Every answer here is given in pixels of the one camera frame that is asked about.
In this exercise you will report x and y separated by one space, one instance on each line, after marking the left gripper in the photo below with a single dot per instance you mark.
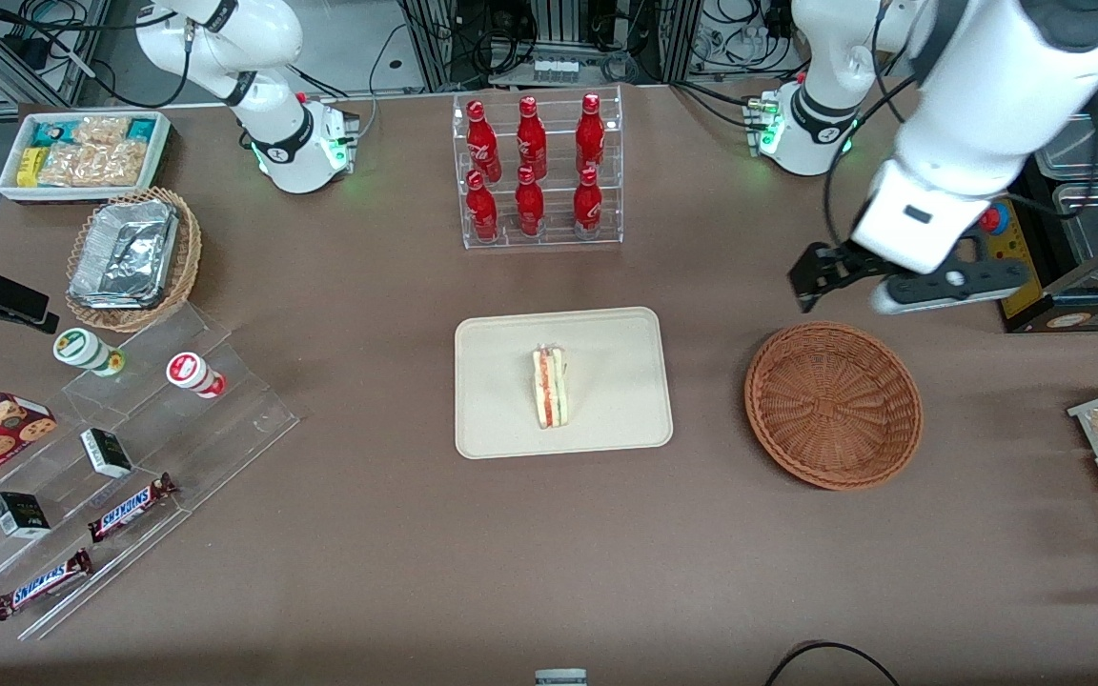
844 260

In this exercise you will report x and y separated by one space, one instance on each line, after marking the small grey box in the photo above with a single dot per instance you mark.
560 677

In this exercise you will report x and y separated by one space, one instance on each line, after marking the red lid white cup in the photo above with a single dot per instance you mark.
192 372

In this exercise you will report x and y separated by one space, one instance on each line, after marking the small black box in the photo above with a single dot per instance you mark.
20 514
107 453

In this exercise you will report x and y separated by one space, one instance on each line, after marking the clear acrylic stepped stand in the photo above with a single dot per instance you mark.
206 438

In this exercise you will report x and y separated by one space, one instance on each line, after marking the Snickers chocolate bar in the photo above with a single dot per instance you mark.
42 584
130 508

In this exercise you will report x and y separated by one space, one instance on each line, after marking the clear cracker packet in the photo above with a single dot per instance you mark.
101 130
91 165

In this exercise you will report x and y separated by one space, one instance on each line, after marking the black sealing machine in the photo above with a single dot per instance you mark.
1083 305

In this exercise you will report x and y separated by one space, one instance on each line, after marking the teal snack packet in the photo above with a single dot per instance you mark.
49 133
141 129

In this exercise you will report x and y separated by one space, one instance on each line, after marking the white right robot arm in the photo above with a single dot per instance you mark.
268 105

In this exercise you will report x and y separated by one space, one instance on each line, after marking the yellow snack packet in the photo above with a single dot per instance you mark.
30 165

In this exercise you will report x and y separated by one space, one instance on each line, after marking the white rectangular snack bin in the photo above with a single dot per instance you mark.
160 152

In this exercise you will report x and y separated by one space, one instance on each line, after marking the aluminium foil tray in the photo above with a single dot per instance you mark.
125 252

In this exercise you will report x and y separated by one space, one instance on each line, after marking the round brown wicker basket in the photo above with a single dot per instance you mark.
830 405

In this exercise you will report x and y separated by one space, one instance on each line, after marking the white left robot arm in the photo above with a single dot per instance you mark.
978 95

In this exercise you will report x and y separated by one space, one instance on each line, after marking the triangle sandwich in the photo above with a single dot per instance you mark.
550 389

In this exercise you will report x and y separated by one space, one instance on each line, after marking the red cola bottle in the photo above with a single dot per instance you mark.
587 205
590 133
531 138
483 143
482 210
529 205

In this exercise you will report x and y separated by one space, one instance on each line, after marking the black equipment rack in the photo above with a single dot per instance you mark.
559 38

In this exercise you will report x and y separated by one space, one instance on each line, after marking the oval tan wicker basket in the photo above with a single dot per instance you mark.
189 252

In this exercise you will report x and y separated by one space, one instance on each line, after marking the clear acrylic bottle rack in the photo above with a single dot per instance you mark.
559 224

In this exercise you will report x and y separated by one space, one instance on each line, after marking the green lid white cup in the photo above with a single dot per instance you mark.
82 349

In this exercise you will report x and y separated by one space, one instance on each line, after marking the cream plastic tray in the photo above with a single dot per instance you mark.
616 381

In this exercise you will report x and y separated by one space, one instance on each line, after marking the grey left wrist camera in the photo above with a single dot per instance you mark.
987 276

